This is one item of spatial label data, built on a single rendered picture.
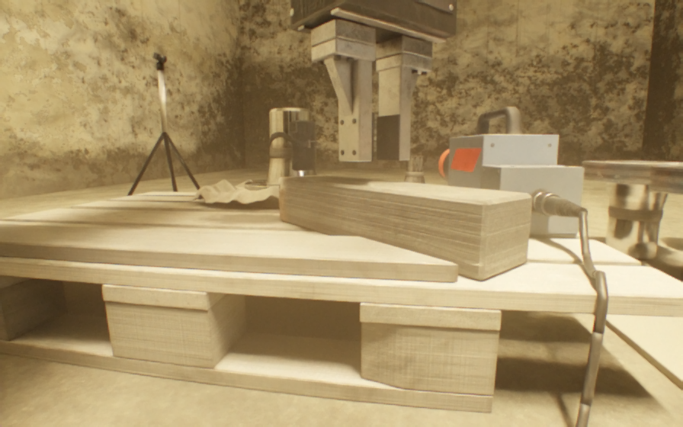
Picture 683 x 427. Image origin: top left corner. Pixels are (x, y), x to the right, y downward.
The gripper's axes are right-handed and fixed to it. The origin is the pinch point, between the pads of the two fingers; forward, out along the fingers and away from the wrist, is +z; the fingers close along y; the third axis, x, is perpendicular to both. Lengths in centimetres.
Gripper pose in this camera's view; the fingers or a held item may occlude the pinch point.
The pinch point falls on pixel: (375, 137)
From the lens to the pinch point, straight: 58.1
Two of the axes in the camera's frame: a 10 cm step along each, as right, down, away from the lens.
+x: -6.1, -1.3, 7.8
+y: 7.9, -1.1, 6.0
